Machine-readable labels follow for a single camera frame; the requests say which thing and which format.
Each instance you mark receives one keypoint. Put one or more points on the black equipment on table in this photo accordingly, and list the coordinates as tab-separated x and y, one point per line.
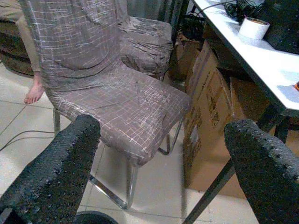
273	18

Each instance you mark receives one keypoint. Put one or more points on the small brown cardboard box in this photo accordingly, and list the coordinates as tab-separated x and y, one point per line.
184	58

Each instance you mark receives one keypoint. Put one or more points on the white tape roll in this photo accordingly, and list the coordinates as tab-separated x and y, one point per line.
253	28

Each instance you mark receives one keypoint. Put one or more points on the person in beige trousers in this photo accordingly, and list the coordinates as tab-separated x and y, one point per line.
30	53

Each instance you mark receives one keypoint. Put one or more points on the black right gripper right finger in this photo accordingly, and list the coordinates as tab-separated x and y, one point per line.
264	168

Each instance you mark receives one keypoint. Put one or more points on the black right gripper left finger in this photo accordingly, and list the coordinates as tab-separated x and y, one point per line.
51	168

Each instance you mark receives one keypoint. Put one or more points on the white table with dark frame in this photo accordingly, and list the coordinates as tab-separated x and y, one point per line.
254	60

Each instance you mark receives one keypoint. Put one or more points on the large brown cardboard box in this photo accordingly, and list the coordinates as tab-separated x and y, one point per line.
210	121

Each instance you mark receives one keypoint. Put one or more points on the brown grid-pattern covered chair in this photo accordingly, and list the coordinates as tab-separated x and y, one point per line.
105	93
144	44

